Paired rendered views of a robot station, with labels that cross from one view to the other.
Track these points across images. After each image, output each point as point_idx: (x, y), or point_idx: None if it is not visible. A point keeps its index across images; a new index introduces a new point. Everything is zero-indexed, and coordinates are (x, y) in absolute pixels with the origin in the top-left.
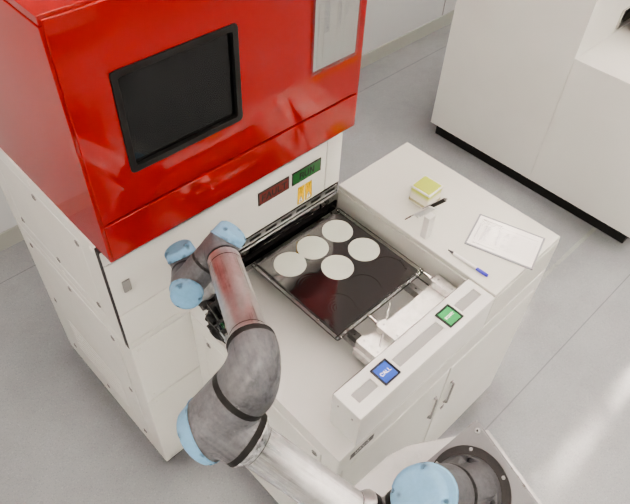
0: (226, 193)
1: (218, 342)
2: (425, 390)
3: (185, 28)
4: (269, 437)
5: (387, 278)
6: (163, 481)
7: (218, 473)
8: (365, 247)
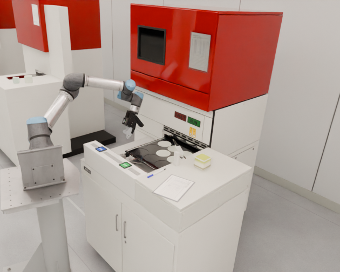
0: (157, 91)
1: None
2: (109, 191)
3: (154, 22)
4: (62, 94)
5: (156, 163)
6: None
7: None
8: None
